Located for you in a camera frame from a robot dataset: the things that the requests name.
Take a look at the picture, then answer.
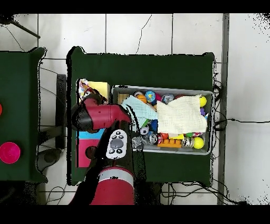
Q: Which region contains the grey toy robot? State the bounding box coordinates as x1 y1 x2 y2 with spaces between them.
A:
130 135 146 150

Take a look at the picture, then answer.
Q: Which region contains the yellow ball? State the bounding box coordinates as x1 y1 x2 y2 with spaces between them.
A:
192 137 205 150

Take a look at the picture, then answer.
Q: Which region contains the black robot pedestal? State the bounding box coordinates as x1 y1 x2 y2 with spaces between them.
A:
134 182 163 206

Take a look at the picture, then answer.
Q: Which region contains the wooden box with three holes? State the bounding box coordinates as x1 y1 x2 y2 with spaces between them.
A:
75 79 111 169

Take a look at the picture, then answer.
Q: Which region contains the crushed silver drink can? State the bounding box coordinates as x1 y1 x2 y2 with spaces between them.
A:
181 136 195 148

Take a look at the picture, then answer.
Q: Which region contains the black stand pole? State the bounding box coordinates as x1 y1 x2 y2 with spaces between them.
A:
0 14 42 40

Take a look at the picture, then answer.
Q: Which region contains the orange toy brick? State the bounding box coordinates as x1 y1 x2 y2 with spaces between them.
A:
158 137 183 148

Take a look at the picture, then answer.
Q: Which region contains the mint waffle cloth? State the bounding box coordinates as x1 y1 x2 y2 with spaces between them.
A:
121 95 158 132

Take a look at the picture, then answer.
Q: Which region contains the green cloth side table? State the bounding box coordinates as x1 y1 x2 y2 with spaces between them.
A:
0 47 47 183

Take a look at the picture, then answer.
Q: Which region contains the shallow clear mesh bin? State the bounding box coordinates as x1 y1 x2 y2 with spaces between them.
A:
109 86 214 156

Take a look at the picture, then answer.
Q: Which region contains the multicoloured patterned cloth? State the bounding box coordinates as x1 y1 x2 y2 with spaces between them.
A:
78 78 102 102

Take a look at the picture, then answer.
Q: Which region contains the cream waffle cloth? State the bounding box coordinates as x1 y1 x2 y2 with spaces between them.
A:
156 95 208 135

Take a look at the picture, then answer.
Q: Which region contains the pink round disc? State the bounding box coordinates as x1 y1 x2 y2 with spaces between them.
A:
0 142 21 165

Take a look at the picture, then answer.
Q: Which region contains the grey round base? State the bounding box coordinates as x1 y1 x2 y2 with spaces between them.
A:
37 147 62 172

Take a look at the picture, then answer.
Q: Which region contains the small soccer ball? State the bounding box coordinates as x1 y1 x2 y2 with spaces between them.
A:
138 125 150 136

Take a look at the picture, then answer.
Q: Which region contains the blue globe ball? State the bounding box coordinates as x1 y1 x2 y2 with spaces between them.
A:
145 90 157 103

